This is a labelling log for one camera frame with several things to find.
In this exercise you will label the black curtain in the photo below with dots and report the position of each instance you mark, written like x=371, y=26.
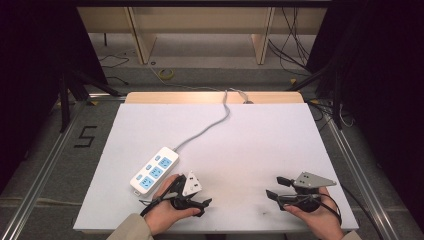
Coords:
x=383, y=83
x=30, y=83

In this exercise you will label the light wooden shelf unit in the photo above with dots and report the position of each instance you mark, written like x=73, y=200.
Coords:
x=143, y=43

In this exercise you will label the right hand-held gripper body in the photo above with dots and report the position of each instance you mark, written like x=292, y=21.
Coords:
x=310, y=181

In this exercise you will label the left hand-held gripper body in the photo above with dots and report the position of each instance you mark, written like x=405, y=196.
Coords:
x=191, y=185

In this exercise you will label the person's right hand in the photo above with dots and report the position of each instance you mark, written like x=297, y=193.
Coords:
x=325, y=220

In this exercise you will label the person's left hand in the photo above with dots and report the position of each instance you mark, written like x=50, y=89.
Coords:
x=161, y=213

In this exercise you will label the black metal stand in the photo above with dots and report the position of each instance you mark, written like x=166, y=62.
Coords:
x=337, y=100
x=64, y=100

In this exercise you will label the white power strip blue sockets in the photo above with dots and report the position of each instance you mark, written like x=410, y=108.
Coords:
x=154, y=172

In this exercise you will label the aluminium floor rail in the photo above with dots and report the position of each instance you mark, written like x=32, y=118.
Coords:
x=363, y=186
x=36, y=186

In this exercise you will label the wooden table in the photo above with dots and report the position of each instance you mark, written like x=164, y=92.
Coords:
x=186, y=97

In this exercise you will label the yellow tape roll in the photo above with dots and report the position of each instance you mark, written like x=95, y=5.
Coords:
x=160, y=74

